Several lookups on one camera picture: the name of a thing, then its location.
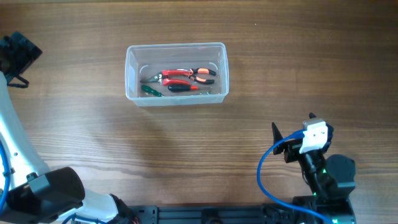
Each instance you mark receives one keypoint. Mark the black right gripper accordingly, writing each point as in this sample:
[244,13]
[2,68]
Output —
[292,149]

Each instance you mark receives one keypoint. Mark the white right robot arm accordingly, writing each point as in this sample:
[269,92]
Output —
[331,179]

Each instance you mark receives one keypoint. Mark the red handled pruning shears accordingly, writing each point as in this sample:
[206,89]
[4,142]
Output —
[169,77]

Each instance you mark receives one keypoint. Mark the clear plastic container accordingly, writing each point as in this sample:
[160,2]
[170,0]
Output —
[208,63]

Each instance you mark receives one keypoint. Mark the green handled screwdriver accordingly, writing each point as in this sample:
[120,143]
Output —
[151,91]

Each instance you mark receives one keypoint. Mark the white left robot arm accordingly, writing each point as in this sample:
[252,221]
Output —
[30,191]

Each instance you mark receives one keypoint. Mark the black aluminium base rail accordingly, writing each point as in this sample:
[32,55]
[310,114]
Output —
[258,214]

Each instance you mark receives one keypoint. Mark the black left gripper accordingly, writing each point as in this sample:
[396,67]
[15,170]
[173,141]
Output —
[24,50]

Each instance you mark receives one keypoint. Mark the black red screwdriver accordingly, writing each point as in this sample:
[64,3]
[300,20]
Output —
[182,88]

